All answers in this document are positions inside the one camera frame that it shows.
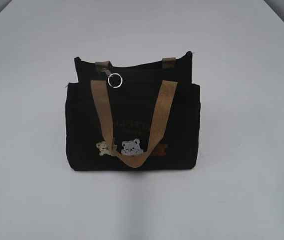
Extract black canvas tote bag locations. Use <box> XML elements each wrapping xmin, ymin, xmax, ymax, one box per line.
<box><xmin>65</xmin><ymin>51</ymin><xmax>201</xmax><ymax>172</ymax></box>

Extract silver zipper pull ring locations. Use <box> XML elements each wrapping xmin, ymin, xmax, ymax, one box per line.
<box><xmin>102</xmin><ymin>67</ymin><xmax>124</xmax><ymax>88</ymax></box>

